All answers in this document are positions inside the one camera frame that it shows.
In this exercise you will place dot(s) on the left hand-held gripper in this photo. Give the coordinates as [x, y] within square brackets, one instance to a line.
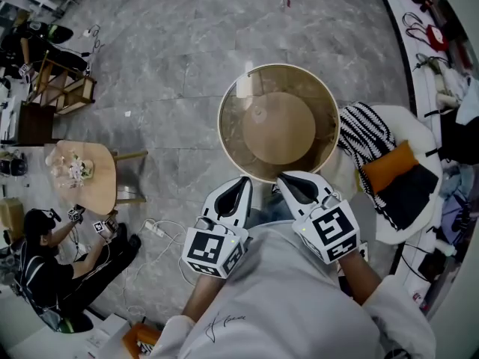
[206, 249]

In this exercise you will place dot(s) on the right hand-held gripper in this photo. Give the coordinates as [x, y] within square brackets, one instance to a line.
[329, 230]

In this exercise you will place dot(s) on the person's right forearm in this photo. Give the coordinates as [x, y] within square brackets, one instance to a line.
[359, 279]

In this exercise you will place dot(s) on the person's left forearm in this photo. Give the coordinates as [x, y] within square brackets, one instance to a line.
[202, 297]

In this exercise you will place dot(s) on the round glass side table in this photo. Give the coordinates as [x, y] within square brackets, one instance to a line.
[299, 84]

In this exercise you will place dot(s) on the person's right sneaker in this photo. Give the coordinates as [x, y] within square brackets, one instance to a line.
[275, 190]

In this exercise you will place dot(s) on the white power strip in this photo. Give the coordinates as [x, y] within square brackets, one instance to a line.
[154, 228]

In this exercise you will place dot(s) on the orange cushion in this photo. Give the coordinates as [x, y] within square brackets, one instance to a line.
[389, 167]

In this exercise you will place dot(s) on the black white zigzag blanket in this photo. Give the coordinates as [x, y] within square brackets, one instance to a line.
[359, 125]

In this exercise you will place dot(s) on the black cushion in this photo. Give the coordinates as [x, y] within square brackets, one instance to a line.
[408, 196]

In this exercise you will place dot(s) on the person's white shirt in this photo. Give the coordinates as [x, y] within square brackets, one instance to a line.
[284, 294]

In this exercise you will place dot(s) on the white armchair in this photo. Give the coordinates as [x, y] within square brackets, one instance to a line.
[411, 125]

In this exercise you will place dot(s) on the light wooden side table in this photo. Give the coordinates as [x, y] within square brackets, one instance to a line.
[97, 178]

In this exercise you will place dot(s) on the pile of clothes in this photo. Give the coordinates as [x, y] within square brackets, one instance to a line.
[453, 189]

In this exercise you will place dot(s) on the white flower arrangement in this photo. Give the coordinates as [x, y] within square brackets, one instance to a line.
[75, 168]

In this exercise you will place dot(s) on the black bag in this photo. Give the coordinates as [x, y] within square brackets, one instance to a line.
[456, 133]

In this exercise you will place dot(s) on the wooden open rack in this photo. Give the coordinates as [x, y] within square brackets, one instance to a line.
[75, 92]

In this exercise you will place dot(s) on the red handbag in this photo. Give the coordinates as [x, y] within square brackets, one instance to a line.
[436, 37]

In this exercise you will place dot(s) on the dark wooden cabinet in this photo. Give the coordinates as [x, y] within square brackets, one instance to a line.
[35, 123]

